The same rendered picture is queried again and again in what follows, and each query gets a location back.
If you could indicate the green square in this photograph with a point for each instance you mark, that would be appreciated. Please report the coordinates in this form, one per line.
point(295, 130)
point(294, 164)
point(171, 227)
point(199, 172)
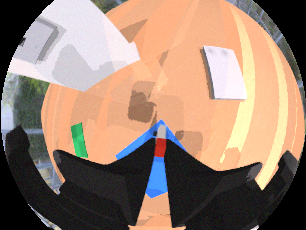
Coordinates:
point(78, 141)

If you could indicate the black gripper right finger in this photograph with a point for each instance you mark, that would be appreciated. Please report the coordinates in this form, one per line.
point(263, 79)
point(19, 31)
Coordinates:
point(192, 185)

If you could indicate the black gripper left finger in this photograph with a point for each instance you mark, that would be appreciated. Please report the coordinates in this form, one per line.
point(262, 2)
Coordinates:
point(125, 180)

